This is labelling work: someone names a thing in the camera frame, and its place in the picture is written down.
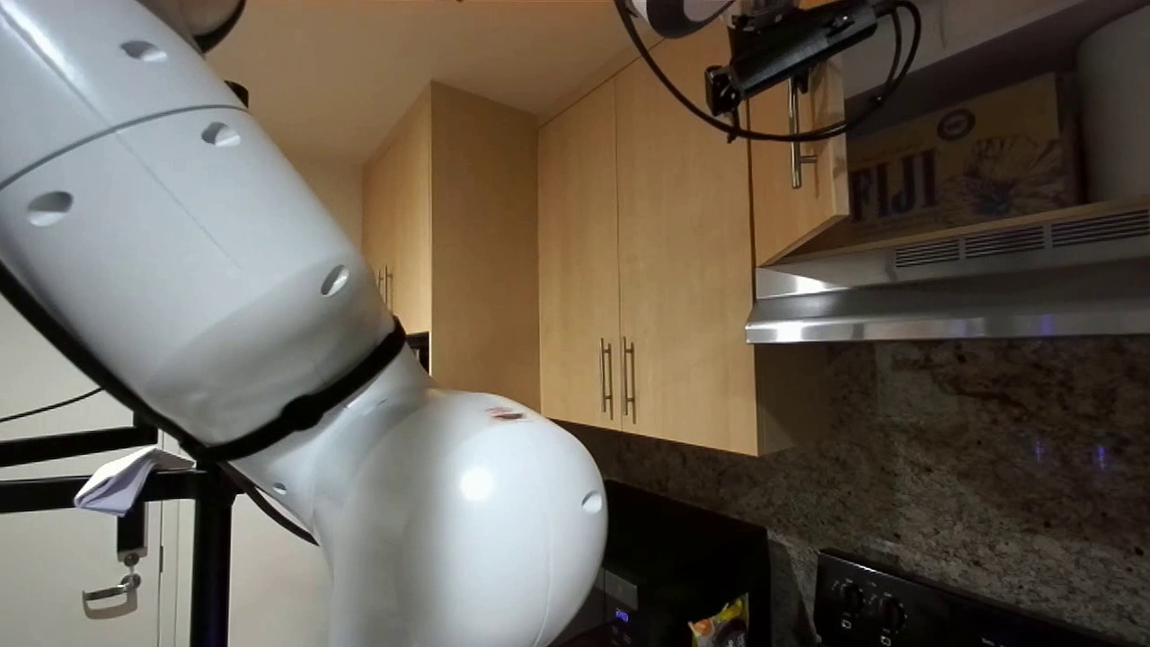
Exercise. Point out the white cloth on stand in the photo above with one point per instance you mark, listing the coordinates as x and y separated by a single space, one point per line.
120 483

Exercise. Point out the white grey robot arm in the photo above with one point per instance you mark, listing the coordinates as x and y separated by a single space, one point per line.
161 226

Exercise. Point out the black camera stand pole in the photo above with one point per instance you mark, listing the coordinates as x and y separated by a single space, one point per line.
53 559

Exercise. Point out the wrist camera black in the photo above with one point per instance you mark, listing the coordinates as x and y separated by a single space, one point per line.
771 49

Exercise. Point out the wooden cabinet door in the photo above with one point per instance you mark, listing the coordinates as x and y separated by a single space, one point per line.
801 187

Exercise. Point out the stainless steel range hood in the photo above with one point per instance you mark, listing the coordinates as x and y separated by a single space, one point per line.
1056 273

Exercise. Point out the Fiji cardboard box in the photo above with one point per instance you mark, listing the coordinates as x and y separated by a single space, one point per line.
1006 151

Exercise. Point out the black microwave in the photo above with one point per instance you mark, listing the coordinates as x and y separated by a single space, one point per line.
673 576

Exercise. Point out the black stove control panel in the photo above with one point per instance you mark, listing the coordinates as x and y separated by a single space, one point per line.
876 605

